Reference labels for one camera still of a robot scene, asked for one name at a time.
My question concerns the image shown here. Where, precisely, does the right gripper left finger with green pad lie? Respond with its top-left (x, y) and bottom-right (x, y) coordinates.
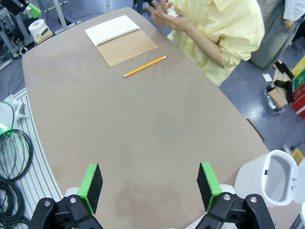
top-left (30, 163), bottom-right (104, 229)

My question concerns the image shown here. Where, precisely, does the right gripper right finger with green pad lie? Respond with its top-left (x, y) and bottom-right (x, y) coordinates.
top-left (195, 161), bottom-right (275, 229)

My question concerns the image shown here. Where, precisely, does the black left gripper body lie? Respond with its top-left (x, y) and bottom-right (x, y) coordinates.
top-left (0, 0), bottom-right (31, 16)

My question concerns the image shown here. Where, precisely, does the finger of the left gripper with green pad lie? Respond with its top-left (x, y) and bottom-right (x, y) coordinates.
top-left (25, 1), bottom-right (41, 19)

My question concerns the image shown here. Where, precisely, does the brown cover spiral notebook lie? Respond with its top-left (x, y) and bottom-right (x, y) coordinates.
top-left (84, 15), bottom-right (159, 68)

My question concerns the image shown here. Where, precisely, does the yellow pencil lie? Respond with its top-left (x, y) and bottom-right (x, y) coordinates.
top-left (123, 56), bottom-right (167, 78)

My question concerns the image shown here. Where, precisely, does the white paper ball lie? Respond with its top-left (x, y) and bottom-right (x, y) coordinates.
top-left (166, 6), bottom-right (180, 19)

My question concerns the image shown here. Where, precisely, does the person's left forearm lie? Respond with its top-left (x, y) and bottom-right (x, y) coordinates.
top-left (185, 21), bottom-right (231, 70)

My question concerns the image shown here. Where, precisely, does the person's right hand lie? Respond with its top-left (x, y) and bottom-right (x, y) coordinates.
top-left (145, 0), bottom-right (173, 15)

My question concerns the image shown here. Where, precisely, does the person's left hand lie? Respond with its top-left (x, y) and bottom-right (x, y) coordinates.
top-left (152, 7), bottom-right (193, 31)

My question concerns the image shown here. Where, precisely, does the white pole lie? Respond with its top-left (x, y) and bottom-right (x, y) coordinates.
top-left (54, 0), bottom-right (68, 30)

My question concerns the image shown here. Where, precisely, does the wooden board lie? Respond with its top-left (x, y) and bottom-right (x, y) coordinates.
top-left (35, 30), bottom-right (54, 44)

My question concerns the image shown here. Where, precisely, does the white lidded trash bin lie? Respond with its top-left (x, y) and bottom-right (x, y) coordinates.
top-left (234, 149), bottom-right (305, 208)

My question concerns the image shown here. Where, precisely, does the white device with green light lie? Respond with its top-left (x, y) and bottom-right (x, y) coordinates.
top-left (0, 100), bottom-right (16, 135)

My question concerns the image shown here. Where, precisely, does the cardboard piece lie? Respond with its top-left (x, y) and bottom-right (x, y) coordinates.
top-left (268, 88), bottom-right (288, 108)

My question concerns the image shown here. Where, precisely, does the red recycling bag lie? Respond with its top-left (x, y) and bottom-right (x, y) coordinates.
top-left (292, 87), bottom-right (305, 120)

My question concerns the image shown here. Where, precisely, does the green recycling bag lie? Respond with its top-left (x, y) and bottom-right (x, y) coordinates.
top-left (292, 75), bottom-right (305, 93)

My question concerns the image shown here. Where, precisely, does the yellow recycling bag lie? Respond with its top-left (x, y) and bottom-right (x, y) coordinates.
top-left (292, 56), bottom-right (305, 79)

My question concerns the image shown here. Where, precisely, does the standing person in jeans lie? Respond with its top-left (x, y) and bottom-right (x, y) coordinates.
top-left (250, 0), bottom-right (305, 70)

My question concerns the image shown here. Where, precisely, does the person in yellow shirt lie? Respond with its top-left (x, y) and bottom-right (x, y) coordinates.
top-left (166, 0), bottom-right (265, 88)

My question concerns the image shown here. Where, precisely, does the aluminium frame rack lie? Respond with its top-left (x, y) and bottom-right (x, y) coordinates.
top-left (0, 7), bottom-right (27, 59)

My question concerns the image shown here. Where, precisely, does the grey ribbed base plate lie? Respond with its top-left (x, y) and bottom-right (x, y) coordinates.
top-left (0, 87), bottom-right (64, 229)

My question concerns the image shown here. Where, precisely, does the black coiled cable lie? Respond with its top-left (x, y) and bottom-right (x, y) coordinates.
top-left (0, 176), bottom-right (26, 229)
top-left (0, 128), bottom-right (33, 182)

